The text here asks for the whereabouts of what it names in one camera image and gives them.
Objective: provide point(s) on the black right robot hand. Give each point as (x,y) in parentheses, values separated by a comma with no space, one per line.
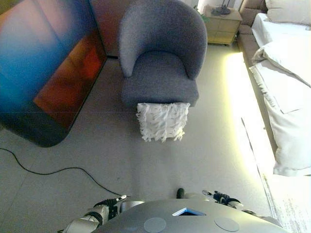
(219,196)

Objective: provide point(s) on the silver right robot leg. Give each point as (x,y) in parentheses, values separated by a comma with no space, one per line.
(192,196)

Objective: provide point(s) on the white pillow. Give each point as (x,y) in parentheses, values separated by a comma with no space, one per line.
(286,11)

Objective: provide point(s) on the white fringed cushion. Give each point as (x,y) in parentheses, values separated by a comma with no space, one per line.
(162,121)

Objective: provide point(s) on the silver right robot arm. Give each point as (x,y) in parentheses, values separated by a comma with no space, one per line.
(252,213)

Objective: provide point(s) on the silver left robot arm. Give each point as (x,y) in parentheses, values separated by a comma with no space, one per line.
(85,222)

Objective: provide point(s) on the grey upholstered armchair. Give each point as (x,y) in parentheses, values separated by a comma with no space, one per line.
(160,72)

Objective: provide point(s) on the silver left robot leg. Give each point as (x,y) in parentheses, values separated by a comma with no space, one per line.
(132,205)

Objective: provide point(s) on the silver robot leg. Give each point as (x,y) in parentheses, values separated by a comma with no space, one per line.
(192,196)
(132,205)

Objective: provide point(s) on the grey robot torso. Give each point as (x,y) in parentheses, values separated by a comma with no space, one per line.
(189,223)

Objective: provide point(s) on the green potted plant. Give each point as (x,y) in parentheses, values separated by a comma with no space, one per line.
(202,14)

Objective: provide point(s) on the light wooden nightstand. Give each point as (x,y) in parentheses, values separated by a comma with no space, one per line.
(222,26)

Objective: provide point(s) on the white fringed blanket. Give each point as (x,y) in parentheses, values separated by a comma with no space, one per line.
(289,126)

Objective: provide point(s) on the white duvet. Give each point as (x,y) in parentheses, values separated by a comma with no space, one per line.
(284,53)

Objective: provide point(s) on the multicolour rug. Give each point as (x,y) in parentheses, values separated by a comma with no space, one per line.
(36,72)

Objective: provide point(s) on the grey lamp base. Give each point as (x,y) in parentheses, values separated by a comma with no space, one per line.
(220,10)

